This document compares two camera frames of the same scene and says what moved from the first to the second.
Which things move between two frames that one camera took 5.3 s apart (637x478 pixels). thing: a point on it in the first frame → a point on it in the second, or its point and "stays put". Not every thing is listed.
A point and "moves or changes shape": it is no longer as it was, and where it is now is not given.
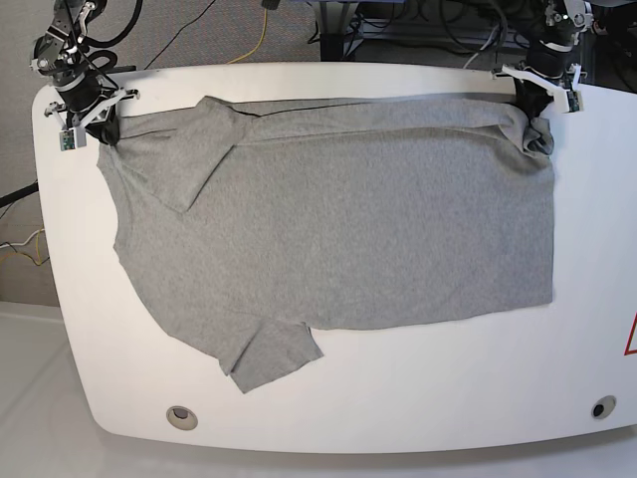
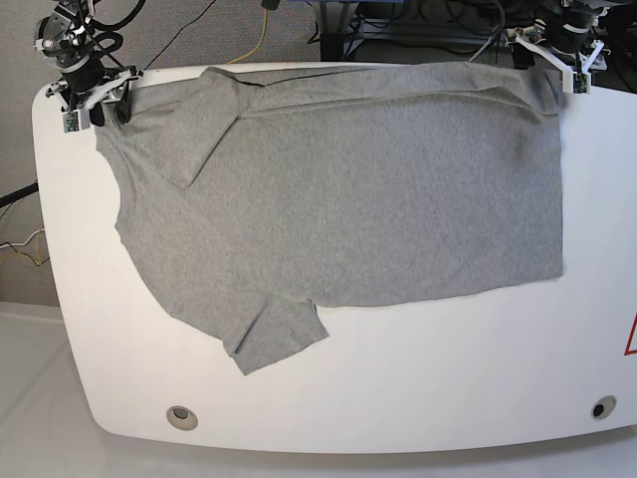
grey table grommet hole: (181, 417) stays put
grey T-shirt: (249, 228) moves or changes shape
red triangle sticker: (628, 349) stays put
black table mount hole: (603, 406) stays put
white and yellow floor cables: (38, 253) stays put
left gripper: (514, 73) → (563, 35)
